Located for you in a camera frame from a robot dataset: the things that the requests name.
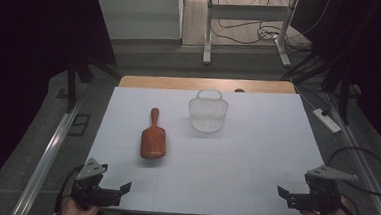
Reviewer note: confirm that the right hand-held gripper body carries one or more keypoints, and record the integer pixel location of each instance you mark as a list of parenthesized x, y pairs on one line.
[(321, 195)]

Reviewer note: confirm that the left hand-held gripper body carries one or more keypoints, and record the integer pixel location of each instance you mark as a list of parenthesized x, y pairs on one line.
[(88, 188)]

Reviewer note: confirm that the wooden paddle hairbrush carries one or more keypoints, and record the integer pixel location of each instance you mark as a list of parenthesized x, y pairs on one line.
[(153, 140)]

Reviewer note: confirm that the person's left hand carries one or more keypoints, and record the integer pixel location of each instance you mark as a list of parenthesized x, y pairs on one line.
[(76, 211)]

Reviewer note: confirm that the white table cover board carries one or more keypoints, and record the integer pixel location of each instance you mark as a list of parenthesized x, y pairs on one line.
[(241, 164)]

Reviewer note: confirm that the dark floor outlet plate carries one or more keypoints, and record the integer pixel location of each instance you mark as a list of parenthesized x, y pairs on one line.
[(79, 124)]

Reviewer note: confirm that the white power strip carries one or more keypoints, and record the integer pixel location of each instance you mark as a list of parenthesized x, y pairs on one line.
[(326, 121)]

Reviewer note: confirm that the black power plug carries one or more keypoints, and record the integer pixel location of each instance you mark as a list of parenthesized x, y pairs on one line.
[(325, 112)]

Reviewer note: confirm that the black metal stand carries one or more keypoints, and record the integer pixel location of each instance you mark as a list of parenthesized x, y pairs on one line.
[(344, 103), (71, 90)]

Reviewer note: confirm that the white plastic mesh basket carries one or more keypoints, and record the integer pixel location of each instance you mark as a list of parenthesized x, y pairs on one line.
[(208, 113)]

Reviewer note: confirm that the dark round table grommet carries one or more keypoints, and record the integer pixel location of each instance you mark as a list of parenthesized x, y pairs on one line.
[(239, 90)]

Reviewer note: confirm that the white cabinet panel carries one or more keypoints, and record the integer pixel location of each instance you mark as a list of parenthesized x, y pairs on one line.
[(139, 15)]

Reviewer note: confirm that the white metal desk frame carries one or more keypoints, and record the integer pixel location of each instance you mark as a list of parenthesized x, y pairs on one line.
[(208, 38)]

